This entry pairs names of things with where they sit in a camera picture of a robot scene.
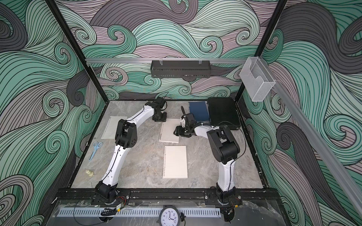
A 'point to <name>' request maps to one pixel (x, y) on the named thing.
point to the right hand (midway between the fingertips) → (175, 134)
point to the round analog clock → (169, 215)
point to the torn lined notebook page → (111, 131)
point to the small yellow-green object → (90, 173)
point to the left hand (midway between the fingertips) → (163, 118)
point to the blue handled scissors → (96, 145)
